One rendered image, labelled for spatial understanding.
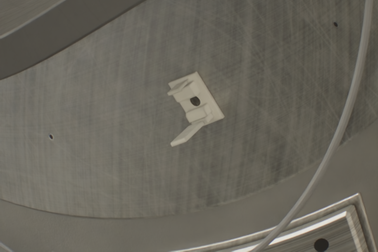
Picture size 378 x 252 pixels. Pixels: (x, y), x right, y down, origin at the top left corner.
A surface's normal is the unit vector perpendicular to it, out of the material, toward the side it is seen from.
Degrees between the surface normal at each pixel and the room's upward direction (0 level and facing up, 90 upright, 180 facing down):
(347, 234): 90
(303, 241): 90
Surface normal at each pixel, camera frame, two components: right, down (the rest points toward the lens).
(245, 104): -0.49, 0.48
